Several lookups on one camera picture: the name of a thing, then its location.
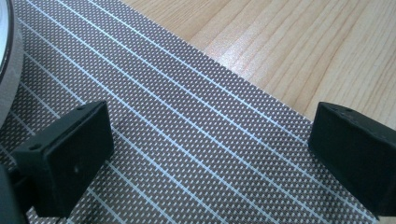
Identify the white round plate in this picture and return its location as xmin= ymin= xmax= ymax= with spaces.
xmin=0 ymin=0 xmax=24 ymax=127

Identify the grey striped woven placemat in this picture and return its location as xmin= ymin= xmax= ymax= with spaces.
xmin=0 ymin=0 xmax=379 ymax=224

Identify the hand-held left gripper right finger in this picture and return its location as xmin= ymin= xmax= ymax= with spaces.
xmin=307 ymin=101 xmax=396 ymax=217

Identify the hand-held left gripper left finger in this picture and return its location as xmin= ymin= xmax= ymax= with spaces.
xmin=12 ymin=100 xmax=115 ymax=218

